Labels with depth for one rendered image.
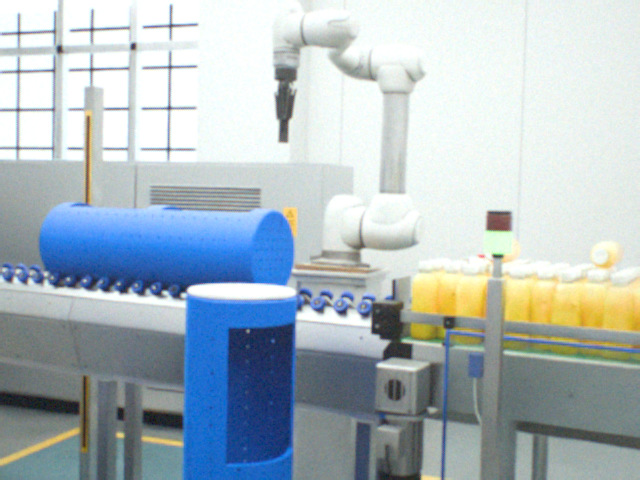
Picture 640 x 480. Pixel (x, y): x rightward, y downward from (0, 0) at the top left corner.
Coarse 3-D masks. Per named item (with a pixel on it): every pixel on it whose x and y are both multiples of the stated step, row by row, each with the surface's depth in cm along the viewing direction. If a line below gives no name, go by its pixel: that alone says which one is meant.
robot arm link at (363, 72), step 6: (360, 48) 315; (366, 48) 315; (372, 48) 314; (360, 54) 312; (366, 54) 313; (366, 60) 312; (360, 66) 313; (366, 66) 313; (354, 72) 314; (360, 72) 314; (366, 72) 314; (354, 78) 321; (360, 78) 318; (366, 78) 317; (372, 78) 316
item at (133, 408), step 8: (128, 384) 304; (136, 384) 304; (128, 392) 304; (136, 392) 304; (128, 400) 305; (136, 400) 304; (128, 408) 305; (136, 408) 304; (128, 416) 305; (136, 416) 305; (128, 424) 305; (136, 424) 305; (128, 432) 305; (136, 432) 305; (128, 440) 305; (136, 440) 305; (128, 448) 305; (136, 448) 305; (128, 456) 305; (136, 456) 306; (128, 464) 306; (136, 464) 306; (128, 472) 306; (136, 472) 306
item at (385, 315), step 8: (376, 304) 228; (384, 304) 227; (392, 304) 226; (400, 304) 229; (376, 312) 227; (384, 312) 226; (392, 312) 226; (376, 320) 228; (384, 320) 227; (392, 320) 226; (376, 328) 228; (384, 328) 226; (392, 328) 226; (400, 328) 230; (384, 336) 228; (392, 336) 226
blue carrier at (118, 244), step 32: (64, 224) 293; (96, 224) 287; (128, 224) 281; (160, 224) 275; (192, 224) 270; (224, 224) 265; (256, 224) 260; (288, 224) 277; (64, 256) 292; (96, 256) 285; (128, 256) 279; (160, 256) 272; (192, 256) 267; (224, 256) 261; (256, 256) 260; (288, 256) 278
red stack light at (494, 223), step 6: (486, 216) 199; (492, 216) 197; (498, 216) 196; (504, 216) 196; (510, 216) 197; (486, 222) 199; (492, 222) 197; (498, 222) 196; (504, 222) 196; (510, 222) 197; (486, 228) 199; (492, 228) 197; (498, 228) 196; (504, 228) 196; (510, 228) 197
